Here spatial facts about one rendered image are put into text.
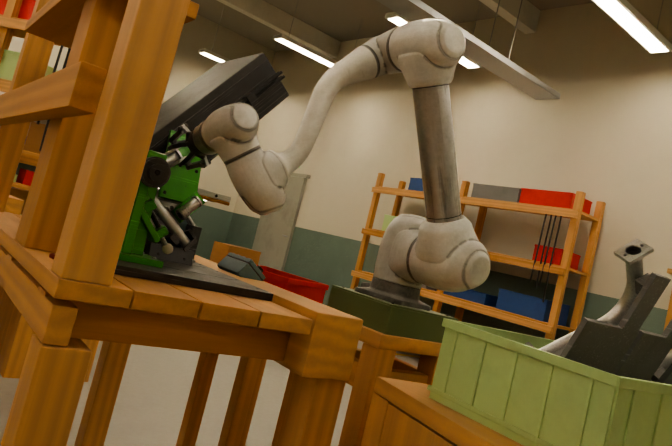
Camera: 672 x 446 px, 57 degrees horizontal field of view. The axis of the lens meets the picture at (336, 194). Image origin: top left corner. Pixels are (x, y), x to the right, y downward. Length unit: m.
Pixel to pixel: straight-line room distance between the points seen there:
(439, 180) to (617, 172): 5.64
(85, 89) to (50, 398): 0.57
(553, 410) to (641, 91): 6.46
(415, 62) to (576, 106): 6.16
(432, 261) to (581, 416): 0.74
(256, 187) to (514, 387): 0.75
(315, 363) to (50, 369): 0.56
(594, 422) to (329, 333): 0.61
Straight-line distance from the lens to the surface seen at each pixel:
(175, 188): 1.90
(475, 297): 7.22
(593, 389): 1.16
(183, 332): 1.39
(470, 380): 1.33
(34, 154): 4.88
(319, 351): 1.47
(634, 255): 1.25
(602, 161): 7.40
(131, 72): 1.22
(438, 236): 1.74
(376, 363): 1.79
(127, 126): 1.21
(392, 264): 1.90
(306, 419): 1.51
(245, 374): 2.05
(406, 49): 1.71
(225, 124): 1.52
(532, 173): 7.79
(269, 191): 1.55
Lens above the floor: 1.05
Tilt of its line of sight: 5 degrees up
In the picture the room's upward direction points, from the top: 14 degrees clockwise
